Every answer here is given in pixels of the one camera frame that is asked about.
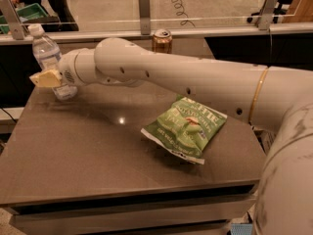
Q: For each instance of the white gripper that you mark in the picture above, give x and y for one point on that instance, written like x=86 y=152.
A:
x=67 y=68

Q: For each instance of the clear plastic water bottle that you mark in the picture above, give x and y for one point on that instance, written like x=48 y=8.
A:
x=47 y=54

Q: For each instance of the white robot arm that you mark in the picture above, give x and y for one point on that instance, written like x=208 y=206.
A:
x=276 y=99

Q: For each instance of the green plastic bin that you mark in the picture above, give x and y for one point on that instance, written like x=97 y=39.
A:
x=26 y=13

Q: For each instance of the clear acrylic barrier panel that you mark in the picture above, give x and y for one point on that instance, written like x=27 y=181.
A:
x=92 y=15

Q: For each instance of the gold soda can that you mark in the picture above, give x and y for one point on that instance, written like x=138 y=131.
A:
x=162 y=41

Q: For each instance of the green chip bag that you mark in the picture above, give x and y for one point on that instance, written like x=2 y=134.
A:
x=185 y=129

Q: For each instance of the blue perforated tray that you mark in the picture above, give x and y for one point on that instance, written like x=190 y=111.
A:
x=241 y=229

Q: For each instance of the left metal bracket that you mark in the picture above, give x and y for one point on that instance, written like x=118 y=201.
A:
x=9 y=12

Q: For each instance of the metal bracket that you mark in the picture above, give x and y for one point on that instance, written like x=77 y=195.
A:
x=145 y=16
x=9 y=12
x=266 y=14

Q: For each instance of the middle metal bracket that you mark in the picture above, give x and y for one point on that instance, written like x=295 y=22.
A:
x=145 y=16

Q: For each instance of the right metal bracket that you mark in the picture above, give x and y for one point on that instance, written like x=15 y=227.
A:
x=266 y=14

